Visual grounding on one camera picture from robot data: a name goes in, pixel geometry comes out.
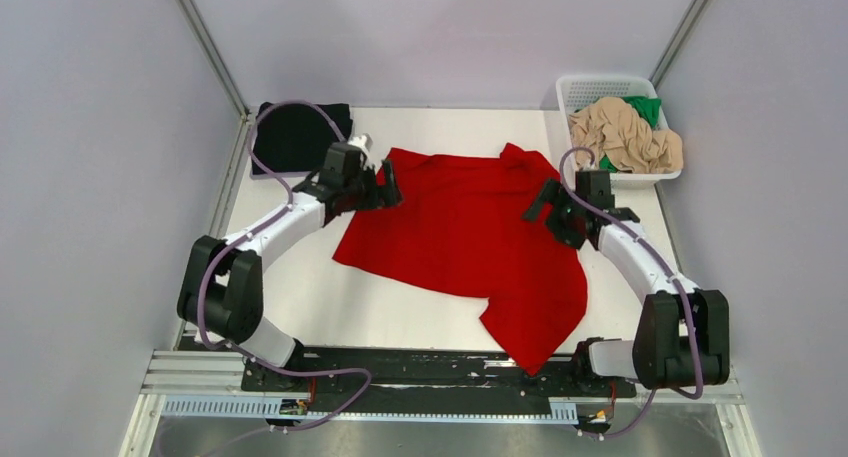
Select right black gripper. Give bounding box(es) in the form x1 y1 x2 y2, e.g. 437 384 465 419
519 178 584 251

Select red t-shirt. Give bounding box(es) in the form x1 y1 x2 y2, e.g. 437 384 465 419
334 143 588 375

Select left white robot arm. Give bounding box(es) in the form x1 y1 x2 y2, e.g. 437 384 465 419
176 138 402 390

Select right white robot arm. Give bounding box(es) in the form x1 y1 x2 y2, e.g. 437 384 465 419
522 170 731 398

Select beige t-shirt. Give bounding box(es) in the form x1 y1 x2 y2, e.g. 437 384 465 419
567 96 684 174

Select white plastic laundry basket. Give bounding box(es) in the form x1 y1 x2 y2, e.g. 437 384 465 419
551 74 684 188

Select folded black t-shirt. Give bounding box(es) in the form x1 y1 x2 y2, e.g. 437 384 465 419
253 104 339 174

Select green t-shirt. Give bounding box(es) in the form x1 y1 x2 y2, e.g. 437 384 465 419
595 96 663 174

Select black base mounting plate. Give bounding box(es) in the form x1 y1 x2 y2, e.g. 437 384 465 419
241 346 636 414

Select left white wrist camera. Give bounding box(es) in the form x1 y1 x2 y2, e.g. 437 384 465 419
347 133 373 161

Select white slotted cable duct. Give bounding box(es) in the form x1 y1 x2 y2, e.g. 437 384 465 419
160 395 579 425

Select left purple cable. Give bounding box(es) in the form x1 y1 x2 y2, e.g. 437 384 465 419
196 100 374 435

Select right aluminium frame post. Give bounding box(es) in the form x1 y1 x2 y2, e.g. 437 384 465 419
649 0 711 88

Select aluminium frame post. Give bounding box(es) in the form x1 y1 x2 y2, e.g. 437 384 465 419
175 0 249 119
649 0 711 88

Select left aluminium frame post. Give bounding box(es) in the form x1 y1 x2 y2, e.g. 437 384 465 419
175 0 249 119

